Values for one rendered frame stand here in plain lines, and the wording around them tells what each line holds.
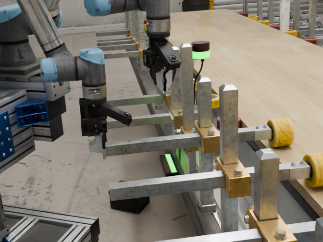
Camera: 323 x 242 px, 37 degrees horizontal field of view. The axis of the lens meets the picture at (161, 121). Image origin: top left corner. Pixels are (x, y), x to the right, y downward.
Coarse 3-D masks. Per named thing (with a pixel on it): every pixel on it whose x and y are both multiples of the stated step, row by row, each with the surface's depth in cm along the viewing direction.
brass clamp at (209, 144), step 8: (192, 128) 140; (200, 128) 134; (208, 128) 134; (200, 136) 131; (208, 136) 128; (216, 136) 128; (208, 144) 129; (216, 144) 129; (208, 152) 129; (216, 152) 130
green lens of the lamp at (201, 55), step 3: (192, 51) 154; (207, 51) 153; (195, 54) 153; (198, 54) 152; (201, 54) 152; (204, 54) 152; (207, 54) 153; (195, 57) 153; (198, 57) 153; (201, 57) 152; (204, 57) 153; (207, 57) 153
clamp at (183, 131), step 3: (180, 129) 167; (183, 129) 162; (183, 132) 160; (186, 132) 160; (189, 132) 159; (189, 147) 156; (192, 147) 156; (195, 147) 156; (198, 147) 156; (189, 150) 156; (192, 150) 156; (195, 150) 156; (198, 150) 156
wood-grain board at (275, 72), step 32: (192, 32) 328; (224, 32) 321; (256, 32) 314; (224, 64) 234; (256, 64) 231; (288, 64) 227; (320, 64) 224; (256, 96) 183; (288, 96) 181; (320, 96) 179; (320, 128) 148; (288, 160) 128; (320, 192) 111
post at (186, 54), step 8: (184, 48) 152; (184, 56) 153; (192, 56) 153; (184, 64) 154; (192, 64) 154; (184, 72) 155; (192, 72) 155; (184, 80) 156; (192, 80) 156; (184, 88) 156; (192, 88) 157; (184, 96) 157; (192, 96) 158; (184, 104) 158; (192, 104) 159; (184, 112) 159; (192, 112) 160; (184, 120) 160; (192, 120) 161; (184, 128) 162; (192, 152) 164; (192, 160) 165; (192, 168) 166
